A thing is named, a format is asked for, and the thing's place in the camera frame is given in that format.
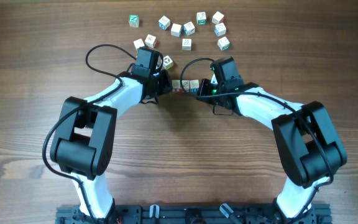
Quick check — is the wooden block red U side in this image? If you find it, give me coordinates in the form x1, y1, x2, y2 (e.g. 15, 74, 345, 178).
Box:
172, 80, 181, 93

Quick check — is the plain white wooden block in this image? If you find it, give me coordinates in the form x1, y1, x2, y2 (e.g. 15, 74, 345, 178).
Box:
171, 23, 182, 37

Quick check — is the wooden block shell top red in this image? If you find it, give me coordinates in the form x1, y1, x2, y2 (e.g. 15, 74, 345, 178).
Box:
145, 34, 157, 49

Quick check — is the black cable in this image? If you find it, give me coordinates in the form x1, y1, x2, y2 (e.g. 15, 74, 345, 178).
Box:
42, 44, 164, 224
179, 57, 335, 224

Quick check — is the wooden block green side right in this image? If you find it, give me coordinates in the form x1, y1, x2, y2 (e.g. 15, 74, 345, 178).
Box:
218, 37, 231, 51

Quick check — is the wooden block green Z side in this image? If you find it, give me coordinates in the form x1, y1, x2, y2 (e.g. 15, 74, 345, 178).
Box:
196, 12, 207, 25

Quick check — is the right black cable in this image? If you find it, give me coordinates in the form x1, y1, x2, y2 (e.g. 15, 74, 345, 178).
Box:
179, 57, 335, 224

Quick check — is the wooden block blue X side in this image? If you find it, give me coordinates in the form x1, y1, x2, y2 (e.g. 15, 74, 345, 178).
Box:
183, 21, 195, 35

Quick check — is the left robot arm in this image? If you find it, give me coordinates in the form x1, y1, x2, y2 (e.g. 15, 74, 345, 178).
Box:
42, 47, 172, 223

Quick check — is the wooden block M top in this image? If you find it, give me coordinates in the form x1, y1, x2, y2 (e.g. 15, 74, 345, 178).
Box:
181, 39, 192, 51

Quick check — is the left black cable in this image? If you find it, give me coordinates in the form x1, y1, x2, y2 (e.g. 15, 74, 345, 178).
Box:
42, 44, 164, 224

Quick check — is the wooden block yellow side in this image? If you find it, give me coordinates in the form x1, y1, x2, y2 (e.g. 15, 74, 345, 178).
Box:
163, 55, 174, 70

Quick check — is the wooden block red pattern top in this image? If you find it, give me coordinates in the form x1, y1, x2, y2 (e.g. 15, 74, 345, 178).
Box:
180, 80, 190, 93

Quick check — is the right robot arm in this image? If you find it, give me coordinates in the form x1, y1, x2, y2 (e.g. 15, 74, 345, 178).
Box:
197, 57, 347, 221

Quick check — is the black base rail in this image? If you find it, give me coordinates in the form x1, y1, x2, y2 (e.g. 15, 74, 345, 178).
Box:
55, 203, 333, 224

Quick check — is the wooden block blue P side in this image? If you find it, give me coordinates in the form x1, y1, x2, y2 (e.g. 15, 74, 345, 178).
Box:
214, 23, 227, 37

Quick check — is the wooden block green Z top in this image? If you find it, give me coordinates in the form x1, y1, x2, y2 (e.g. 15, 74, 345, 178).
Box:
129, 14, 140, 27

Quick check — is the wooden block blue H side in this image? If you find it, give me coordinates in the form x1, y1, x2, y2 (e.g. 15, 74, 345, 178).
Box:
190, 80, 200, 94

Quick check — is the wooden block green side left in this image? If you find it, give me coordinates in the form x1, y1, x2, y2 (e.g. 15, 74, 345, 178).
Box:
134, 39, 145, 51

